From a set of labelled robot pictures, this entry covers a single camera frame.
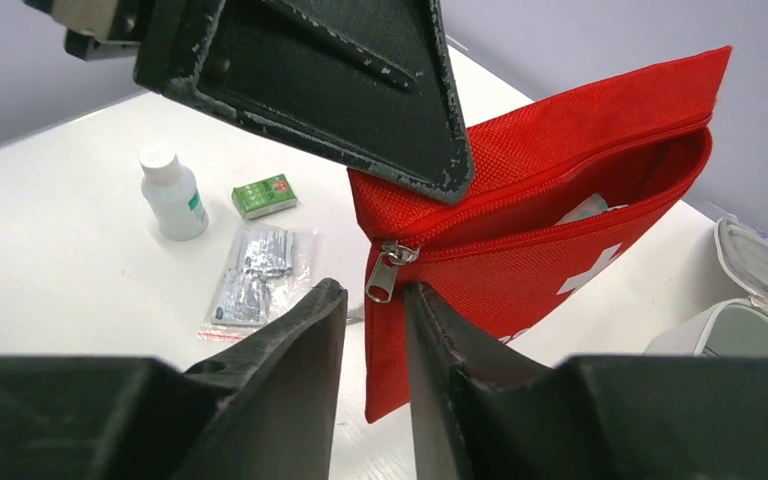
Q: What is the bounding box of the clear bag of wipes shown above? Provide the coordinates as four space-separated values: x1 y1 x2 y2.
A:
198 222 318 342

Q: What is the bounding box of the grey open storage box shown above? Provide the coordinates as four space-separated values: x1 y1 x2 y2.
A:
644 218 768 358

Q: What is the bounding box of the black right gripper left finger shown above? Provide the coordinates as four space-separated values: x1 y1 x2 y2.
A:
0 279 348 479

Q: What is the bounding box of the white plastic bottle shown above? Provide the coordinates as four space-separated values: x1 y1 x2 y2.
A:
138 142 209 241

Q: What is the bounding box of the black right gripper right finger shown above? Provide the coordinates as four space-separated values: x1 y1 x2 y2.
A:
404 282 768 479

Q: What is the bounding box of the small green box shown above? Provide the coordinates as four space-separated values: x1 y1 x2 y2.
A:
231 174 298 220

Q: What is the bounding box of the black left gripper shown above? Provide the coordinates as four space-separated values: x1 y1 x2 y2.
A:
23 0 156 61

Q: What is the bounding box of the green bandage packet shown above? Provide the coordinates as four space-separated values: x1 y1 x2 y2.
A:
556 193 627 225

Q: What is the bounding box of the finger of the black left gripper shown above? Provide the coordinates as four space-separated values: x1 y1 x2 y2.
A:
134 1 475 204

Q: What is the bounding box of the red first aid pouch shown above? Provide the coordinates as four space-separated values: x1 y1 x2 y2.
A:
348 46 732 423

